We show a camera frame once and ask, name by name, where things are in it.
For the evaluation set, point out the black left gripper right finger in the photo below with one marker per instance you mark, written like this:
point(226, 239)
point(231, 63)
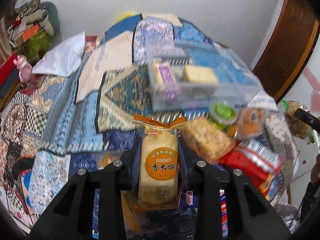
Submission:
point(249, 214)

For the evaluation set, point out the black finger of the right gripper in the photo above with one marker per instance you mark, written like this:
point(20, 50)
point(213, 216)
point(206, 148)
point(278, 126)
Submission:
point(308, 119)

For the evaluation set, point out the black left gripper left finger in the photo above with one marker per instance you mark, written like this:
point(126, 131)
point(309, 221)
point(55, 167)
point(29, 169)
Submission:
point(70, 214)

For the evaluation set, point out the orange snack clear bag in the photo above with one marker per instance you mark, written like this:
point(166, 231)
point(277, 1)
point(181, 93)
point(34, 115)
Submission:
point(248, 125)

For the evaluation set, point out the green jelly cup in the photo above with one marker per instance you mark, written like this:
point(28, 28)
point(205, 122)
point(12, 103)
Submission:
point(222, 115)

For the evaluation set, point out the puffed rice snack pack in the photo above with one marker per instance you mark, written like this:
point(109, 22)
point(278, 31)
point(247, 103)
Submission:
point(206, 140)

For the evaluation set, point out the orange rice cracker packet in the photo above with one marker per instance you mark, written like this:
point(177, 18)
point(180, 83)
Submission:
point(158, 175)

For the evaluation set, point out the person's hand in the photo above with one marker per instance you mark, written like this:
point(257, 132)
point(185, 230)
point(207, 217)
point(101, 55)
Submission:
point(315, 172)

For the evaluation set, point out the red white snack bag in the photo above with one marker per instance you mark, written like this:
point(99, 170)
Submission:
point(258, 162)

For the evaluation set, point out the brown wooden door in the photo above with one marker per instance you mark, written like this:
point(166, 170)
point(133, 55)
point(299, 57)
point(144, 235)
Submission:
point(289, 48)

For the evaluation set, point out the blue patchwork bed quilt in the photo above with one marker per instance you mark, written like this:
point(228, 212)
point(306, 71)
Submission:
point(86, 121)

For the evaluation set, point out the yellow snack packet in box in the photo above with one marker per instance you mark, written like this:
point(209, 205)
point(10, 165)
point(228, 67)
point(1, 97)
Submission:
point(201, 81)

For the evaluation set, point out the clear plastic storage box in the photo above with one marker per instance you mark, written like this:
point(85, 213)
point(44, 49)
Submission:
point(237, 84)

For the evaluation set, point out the purple snack packet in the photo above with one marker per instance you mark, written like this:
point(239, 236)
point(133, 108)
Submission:
point(165, 80)

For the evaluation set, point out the pink plush toy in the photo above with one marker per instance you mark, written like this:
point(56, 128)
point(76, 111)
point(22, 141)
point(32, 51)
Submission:
point(24, 69)

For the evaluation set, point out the white pillow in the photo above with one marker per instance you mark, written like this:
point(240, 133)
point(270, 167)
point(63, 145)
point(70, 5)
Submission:
point(64, 59)

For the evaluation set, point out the green storage box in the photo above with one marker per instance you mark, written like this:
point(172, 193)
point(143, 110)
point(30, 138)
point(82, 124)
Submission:
point(37, 46)

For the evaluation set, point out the orange cardboard box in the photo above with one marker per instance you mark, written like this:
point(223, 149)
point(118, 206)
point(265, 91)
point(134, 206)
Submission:
point(26, 35)

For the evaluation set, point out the yellow curved tube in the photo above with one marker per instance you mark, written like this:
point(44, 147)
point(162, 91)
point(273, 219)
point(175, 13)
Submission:
point(125, 15)

